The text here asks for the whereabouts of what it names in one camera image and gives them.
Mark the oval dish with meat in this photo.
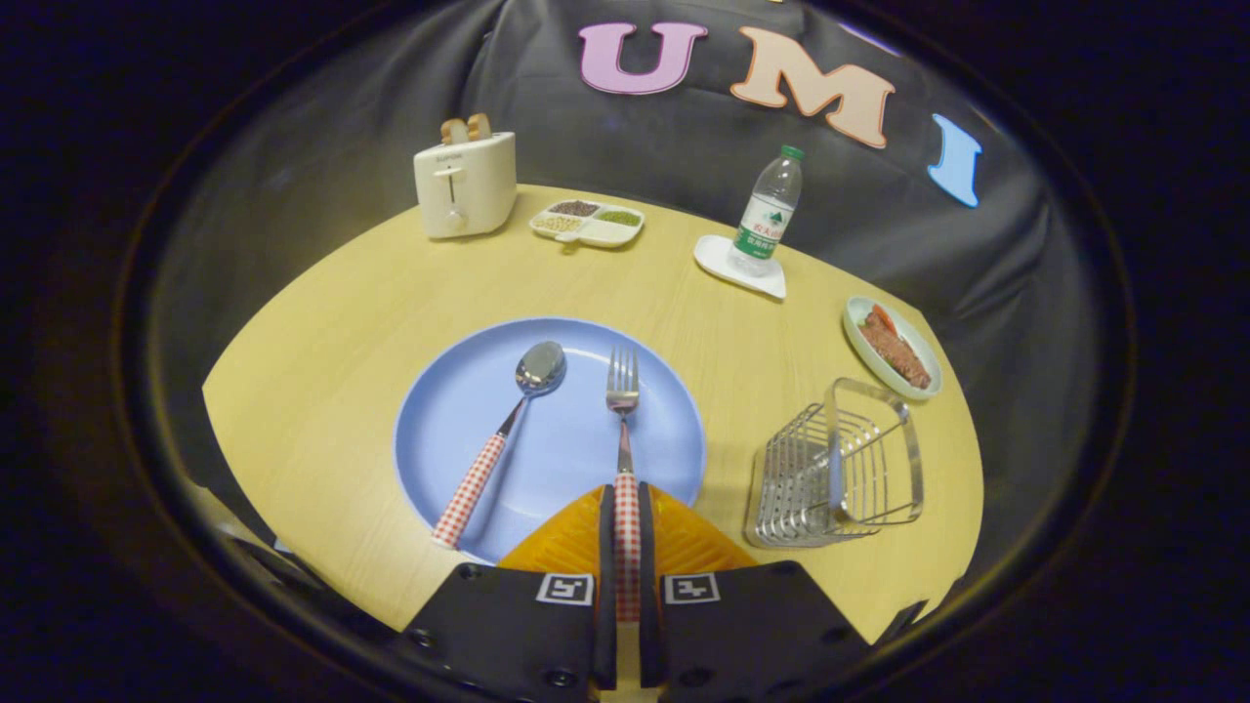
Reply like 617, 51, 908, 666
843, 296, 943, 402

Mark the clear plastic water bottle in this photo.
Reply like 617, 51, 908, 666
729, 145, 807, 278

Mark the metal wire cutlery rack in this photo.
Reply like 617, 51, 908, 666
743, 377, 926, 549

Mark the spoon with red checkered handle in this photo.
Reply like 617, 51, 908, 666
432, 341, 567, 551

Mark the fork with red checkered handle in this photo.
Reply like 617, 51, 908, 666
605, 346, 643, 624

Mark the white divided dish with grains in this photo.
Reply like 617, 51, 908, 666
529, 199, 646, 250

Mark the white coaster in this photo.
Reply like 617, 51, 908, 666
693, 234, 788, 301

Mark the black backdrop cloth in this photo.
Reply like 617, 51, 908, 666
146, 0, 1090, 577

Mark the blue round plate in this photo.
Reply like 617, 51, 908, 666
394, 316, 707, 566

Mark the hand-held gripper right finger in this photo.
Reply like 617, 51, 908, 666
638, 482, 872, 703

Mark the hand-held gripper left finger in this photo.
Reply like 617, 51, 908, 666
402, 484, 619, 703

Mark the white toaster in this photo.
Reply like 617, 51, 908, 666
413, 131, 518, 240

